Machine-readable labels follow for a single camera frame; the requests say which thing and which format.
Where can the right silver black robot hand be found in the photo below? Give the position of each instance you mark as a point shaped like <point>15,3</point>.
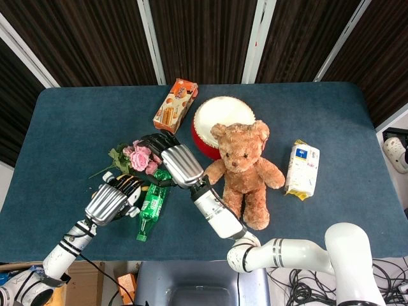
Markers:
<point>183,164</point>

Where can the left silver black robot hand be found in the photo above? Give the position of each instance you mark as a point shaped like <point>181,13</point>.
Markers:
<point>106,202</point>

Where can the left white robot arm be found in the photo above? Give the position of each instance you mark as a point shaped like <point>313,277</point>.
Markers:
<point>68,243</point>

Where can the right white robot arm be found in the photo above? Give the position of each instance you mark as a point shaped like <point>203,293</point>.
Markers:
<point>287,252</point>

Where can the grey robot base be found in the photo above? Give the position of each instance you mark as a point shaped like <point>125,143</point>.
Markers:
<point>197,280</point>

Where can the brown teddy bear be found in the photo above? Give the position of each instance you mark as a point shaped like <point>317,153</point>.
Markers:
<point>243,169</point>

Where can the pink artificial rose bouquet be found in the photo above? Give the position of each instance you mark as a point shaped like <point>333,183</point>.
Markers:
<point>139,159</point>

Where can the green plastic bottle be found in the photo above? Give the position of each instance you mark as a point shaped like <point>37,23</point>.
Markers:
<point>153,204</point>

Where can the orange biscuit box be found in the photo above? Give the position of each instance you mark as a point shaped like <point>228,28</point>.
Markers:
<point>175,105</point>

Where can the red drum with cream skin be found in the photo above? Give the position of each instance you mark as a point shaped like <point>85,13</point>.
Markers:
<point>223,110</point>

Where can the brown cardboard box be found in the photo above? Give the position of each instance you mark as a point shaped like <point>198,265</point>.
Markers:
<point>86,280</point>

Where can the teal blue tablecloth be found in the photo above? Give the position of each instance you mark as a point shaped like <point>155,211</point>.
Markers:
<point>95,121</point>

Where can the small orange box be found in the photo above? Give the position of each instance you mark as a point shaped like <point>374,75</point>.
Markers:
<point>127,287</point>

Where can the white tissue pack yellow ends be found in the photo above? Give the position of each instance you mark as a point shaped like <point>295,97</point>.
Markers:
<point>303,169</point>

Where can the white clog shoe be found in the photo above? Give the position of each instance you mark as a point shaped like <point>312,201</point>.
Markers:
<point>395,153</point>

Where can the dark folding screen white frame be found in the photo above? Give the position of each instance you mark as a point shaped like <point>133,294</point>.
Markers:
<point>204,38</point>

